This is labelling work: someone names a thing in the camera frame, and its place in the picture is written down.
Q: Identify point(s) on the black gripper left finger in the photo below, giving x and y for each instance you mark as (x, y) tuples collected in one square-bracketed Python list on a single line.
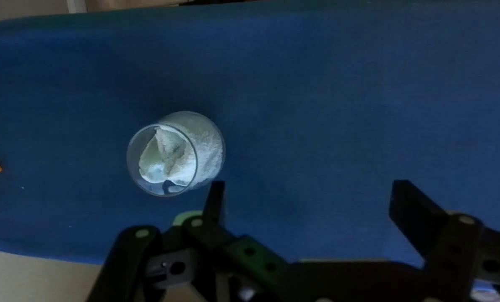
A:
[(216, 201)]

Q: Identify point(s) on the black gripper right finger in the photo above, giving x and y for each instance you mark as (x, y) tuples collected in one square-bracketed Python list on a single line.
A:
[(411, 210)]

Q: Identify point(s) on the clear drinking glass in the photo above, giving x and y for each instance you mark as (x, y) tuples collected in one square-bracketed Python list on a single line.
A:
[(208, 139)]

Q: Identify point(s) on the blue ironing board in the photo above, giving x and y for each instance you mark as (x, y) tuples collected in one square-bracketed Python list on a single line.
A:
[(344, 111)]

